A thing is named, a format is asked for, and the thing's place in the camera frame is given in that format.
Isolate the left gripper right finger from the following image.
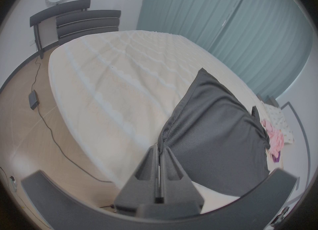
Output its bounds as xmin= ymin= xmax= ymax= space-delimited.
xmin=160 ymin=147 xmax=206 ymax=211

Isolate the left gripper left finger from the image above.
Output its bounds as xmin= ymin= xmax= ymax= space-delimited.
xmin=113 ymin=144 xmax=160 ymax=215

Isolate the black T-shirt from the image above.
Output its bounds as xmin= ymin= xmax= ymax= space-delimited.
xmin=158 ymin=68 xmax=271 ymax=197

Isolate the bed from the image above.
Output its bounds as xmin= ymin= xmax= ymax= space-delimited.
xmin=48 ymin=30 xmax=311 ymax=207

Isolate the pink garment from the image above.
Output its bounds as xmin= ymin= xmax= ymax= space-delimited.
xmin=261 ymin=119 xmax=284 ymax=156

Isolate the white printed pillow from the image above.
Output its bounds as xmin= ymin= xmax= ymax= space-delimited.
xmin=260 ymin=101 xmax=294 ymax=145

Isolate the black power adapter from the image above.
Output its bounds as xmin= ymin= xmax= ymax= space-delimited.
xmin=28 ymin=56 xmax=113 ymax=183

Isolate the dark grey dressing table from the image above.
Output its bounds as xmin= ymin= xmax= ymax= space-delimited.
xmin=30 ymin=0 xmax=121 ymax=59

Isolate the blue-green curtain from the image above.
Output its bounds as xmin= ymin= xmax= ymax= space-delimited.
xmin=206 ymin=0 xmax=313 ymax=99
xmin=136 ymin=0 xmax=251 ymax=53

